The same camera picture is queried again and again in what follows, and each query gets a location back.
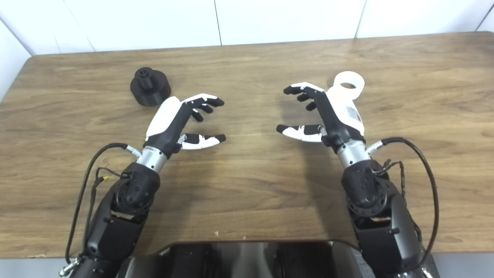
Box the thick black left wrist cable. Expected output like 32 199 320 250
59 143 141 277

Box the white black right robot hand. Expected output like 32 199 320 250
276 82 365 153

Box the thin arm wire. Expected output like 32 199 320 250
87 167 129 236
372 159 408 205

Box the thick black right wrist cable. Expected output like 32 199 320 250
366 137 440 273

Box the thin left arm wire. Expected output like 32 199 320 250
87 167 129 236

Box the white toothed ring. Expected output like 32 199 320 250
333 71 365 102

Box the thin right arm wire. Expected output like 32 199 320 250
372 159 408 205

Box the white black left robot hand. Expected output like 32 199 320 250
144 93 227 158

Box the round black stepped part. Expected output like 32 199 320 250
130 67 171 107

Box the thick black wrist cable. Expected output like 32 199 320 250
366 137 440 273
59 143 141 277

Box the dark glossy robot torso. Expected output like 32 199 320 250
116 240 371 278

